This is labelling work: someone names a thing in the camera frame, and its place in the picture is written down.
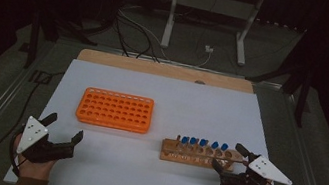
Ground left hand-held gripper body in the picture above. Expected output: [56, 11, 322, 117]
[14, 113, 80, 170]

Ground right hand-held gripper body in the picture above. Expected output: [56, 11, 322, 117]
[219, 147, 297, 185]

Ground wooden tube rack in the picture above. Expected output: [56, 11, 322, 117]
[158, 132, 247, 174]

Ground orange plastic tube rack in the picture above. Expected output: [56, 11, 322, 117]
[73, 85, 156, 136]

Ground person's left hand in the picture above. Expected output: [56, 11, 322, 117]
[8, 132, 60, 183]

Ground white table mat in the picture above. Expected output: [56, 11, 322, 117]
[2, 50, 304, 185]

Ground black tripod stand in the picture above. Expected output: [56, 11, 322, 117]
[23, 4, 103, 80]
[238, 47, 320, 130]

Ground grey metal stand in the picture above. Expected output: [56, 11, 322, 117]
[158, 0, 267, 69]

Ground thin black floor cable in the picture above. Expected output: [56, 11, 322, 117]
[0, 60, 67, 185]

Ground left hand-held gripper cable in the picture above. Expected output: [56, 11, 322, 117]
[4, 129, 32, 178]

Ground black floor cables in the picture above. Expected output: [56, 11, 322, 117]
[108, 9, 169, 64]

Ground white cable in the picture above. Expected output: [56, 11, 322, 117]
[111, 3, 219, 71]

